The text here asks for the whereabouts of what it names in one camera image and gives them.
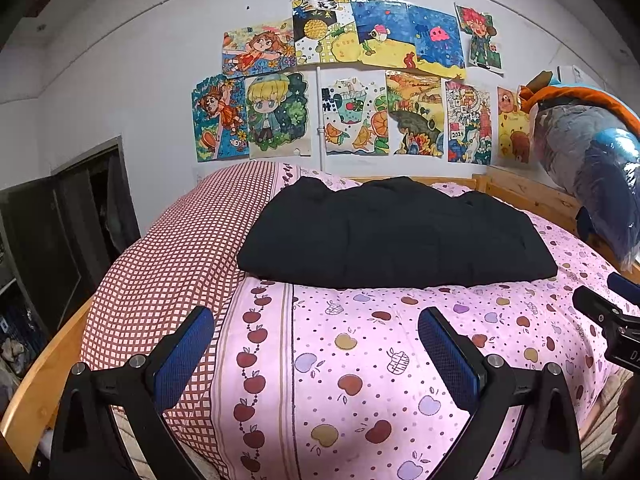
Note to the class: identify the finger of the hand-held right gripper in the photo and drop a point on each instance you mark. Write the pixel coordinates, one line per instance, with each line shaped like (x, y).
(625, 285)
(595, 305)

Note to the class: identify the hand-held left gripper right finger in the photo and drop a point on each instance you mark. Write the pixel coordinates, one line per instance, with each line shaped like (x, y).
(445, 355)

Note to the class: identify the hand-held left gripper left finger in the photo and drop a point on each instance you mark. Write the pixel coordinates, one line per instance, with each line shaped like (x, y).
(185, 355)

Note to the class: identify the black jacket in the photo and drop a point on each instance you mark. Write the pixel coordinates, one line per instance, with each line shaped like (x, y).
(395, 235)

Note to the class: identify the clear bag of clothes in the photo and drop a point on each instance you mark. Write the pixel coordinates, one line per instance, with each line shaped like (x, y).
(585, 160)

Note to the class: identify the pink apple-print quilt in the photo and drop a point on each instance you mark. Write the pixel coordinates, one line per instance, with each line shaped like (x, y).
(360, 350)

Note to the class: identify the red checked pillow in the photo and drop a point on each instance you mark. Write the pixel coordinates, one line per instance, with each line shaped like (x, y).
(170, 270)

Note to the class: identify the dark storage shelf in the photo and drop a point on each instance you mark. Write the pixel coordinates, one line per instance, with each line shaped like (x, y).
(35, 260)

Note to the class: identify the yellow bear drawing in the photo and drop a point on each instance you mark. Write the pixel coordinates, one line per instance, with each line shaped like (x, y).
(512, 130)

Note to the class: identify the town and dragon drawing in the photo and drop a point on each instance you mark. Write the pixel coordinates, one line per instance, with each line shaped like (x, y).
(467, 122)

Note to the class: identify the swimming girl drawing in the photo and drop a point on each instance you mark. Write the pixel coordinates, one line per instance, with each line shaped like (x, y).
(217, 120)

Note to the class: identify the sunflower landscape painting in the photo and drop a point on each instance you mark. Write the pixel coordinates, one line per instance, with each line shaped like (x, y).
(415, 115)

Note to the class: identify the blond-haired figure drawing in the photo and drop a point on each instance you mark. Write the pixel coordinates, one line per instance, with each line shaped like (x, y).
(275, 115)

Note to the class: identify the fruit drink drawing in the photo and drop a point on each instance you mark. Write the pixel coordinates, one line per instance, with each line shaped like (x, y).
(352, 115)

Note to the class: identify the red-haired figure drawing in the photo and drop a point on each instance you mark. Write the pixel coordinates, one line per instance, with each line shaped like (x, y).
(480, 37)

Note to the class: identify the pink jellyfish painting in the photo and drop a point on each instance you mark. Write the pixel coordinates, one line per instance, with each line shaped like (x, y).
(437, 40)

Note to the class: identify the orange-dress girl drawing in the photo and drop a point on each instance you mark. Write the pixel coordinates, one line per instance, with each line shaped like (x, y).
(257, 50)

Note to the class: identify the blue sea fish painting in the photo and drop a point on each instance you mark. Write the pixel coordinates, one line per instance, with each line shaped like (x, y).
(382, 35)

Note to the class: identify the black and yellow collage drawing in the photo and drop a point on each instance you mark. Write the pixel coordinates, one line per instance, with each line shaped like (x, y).
(322, 30)

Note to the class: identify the wooden bed frame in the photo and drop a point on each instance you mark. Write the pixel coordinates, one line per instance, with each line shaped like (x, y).
(30, 400)

